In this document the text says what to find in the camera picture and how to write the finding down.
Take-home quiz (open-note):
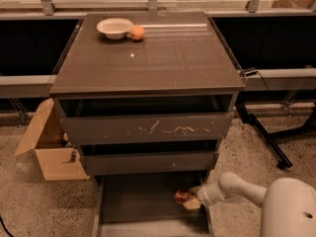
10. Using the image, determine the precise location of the bottom grey open drawer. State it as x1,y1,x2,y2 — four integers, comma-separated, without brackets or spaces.
92,172,213,237

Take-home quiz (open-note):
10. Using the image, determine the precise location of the open cardboard box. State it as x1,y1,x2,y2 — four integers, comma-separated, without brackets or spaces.
15,99,90,181

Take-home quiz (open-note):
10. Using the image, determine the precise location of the black metal stand leg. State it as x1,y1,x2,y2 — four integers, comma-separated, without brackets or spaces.
235,103,292,170

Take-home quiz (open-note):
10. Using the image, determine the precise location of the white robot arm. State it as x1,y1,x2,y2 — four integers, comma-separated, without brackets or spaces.
180,172,316,237

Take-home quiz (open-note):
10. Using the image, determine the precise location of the top grey drawer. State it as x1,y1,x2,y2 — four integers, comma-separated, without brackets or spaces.
57,94,235,146

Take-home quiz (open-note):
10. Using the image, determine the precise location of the red coke can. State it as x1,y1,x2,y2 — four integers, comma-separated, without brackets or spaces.
174,190,193,204

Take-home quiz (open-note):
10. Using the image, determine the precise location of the dark grey drawer cabinet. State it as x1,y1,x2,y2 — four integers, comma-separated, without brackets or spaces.
48,11,246,237

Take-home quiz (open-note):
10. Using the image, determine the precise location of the orange fruit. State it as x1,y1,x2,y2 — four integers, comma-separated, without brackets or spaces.
130,25,145,40

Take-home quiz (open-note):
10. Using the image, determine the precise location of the middle grey drawer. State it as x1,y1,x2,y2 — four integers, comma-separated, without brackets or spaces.
80,139,221,176

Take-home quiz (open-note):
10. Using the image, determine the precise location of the black floor cable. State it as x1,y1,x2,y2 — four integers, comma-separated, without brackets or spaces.
0,214,16,237

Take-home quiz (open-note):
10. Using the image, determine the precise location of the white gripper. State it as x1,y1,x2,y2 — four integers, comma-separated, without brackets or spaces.
183,186,213,210

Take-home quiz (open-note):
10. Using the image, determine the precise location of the white bowl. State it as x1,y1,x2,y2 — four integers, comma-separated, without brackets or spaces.
97,18,133,40

